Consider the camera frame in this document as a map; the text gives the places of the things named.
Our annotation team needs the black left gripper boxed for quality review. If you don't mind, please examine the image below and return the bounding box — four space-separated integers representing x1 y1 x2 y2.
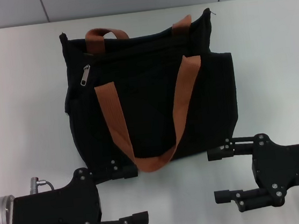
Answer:
4 156 150 224

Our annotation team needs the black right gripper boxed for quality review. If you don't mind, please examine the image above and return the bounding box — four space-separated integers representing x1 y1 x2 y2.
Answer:
205 128 299 216

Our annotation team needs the black bag with brown handles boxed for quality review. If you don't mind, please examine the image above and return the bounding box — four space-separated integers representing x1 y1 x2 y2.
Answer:
55 5 246 182

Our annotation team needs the silver zipper pull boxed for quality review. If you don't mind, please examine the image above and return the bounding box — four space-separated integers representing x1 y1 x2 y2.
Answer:
78 64 93 88

